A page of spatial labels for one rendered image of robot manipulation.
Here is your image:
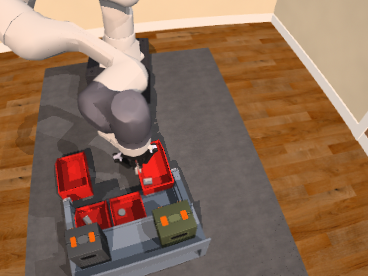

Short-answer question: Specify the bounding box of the grey metal shelf frame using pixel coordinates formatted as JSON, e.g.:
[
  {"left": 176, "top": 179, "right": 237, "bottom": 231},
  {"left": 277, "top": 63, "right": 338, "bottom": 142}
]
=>
[{"left": 63, "top": 168, "right": 211, "bottom": 276}]

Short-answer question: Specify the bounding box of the white round disc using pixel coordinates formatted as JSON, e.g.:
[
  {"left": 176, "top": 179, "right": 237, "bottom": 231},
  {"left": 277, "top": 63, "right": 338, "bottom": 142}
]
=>
[{"left": 118, "top": 209, "right": 126, "bottom": 216}]

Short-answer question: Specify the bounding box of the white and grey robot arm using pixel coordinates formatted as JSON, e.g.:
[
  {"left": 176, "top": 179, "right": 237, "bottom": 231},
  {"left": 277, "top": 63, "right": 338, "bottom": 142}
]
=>
[{"left": 0, "top": 0, "right": 153, "bottom": 157}]

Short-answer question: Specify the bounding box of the olive green case with orange latches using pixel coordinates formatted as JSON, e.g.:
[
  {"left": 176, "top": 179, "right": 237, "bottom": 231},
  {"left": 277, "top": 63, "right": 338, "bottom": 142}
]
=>
[{"left": 152, "top": 200, "right": 197, "bottom": 248}]

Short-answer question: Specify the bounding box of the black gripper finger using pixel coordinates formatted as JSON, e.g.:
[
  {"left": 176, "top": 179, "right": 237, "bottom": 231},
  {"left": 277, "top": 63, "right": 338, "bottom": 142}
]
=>
[
  {"left": 137, "top": 143, "right": 158, "bottom": 173},
  {"left": 113, "top": 152, "right": 138, "bottom": 174}
]

